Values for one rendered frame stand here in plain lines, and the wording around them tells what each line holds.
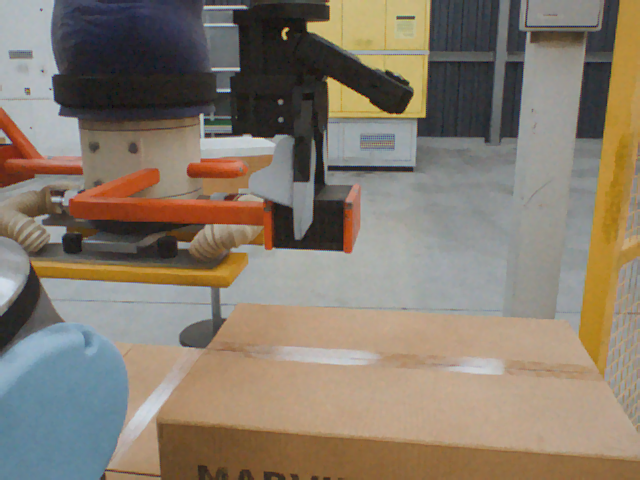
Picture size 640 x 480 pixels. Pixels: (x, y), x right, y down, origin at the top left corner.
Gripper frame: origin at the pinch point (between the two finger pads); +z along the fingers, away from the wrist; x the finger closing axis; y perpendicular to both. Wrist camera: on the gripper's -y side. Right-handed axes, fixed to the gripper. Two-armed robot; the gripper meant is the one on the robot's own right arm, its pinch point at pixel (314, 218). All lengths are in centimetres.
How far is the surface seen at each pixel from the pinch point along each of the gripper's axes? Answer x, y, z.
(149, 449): -53, 47, 69
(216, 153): -205, 78, 24
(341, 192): 0.3, -2.7, -2.8
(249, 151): -212, 65, 24
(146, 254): -16.6, 26.1, 10.2
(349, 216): 4.3, -3.9, -1.4
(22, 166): -23, 48, 0
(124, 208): 1.1, 19.7, -0.6
